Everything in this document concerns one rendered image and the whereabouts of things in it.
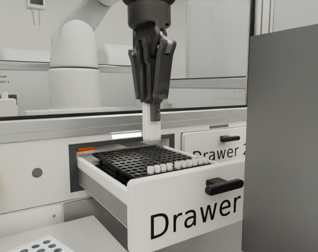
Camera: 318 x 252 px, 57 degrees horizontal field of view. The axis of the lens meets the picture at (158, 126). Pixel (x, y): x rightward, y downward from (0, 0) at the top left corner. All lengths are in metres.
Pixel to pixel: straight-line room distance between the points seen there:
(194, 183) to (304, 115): 0.19
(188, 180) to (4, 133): 0.39
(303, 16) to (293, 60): 1.82
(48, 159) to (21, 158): 0.05
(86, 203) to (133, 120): 0.23
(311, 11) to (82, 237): 1.99
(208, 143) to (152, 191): 0.47
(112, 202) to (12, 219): 0.26
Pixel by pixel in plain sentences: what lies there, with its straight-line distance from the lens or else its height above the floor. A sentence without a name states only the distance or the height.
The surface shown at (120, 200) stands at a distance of 0.50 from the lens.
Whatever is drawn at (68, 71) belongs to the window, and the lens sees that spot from 0.69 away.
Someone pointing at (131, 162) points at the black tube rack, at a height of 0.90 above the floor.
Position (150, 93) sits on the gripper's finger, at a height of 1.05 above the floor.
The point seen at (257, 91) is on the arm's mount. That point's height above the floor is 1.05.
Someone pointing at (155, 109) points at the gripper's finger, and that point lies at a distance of 0.51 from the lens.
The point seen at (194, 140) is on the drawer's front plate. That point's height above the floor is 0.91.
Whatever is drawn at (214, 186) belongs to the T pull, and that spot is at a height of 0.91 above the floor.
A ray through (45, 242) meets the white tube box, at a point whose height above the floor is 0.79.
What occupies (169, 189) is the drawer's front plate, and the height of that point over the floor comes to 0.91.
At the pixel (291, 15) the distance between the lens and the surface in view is 2.33.
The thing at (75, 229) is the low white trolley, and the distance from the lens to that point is 0.68.
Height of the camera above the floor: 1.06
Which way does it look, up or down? 8 degrees down
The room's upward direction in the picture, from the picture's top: straight up
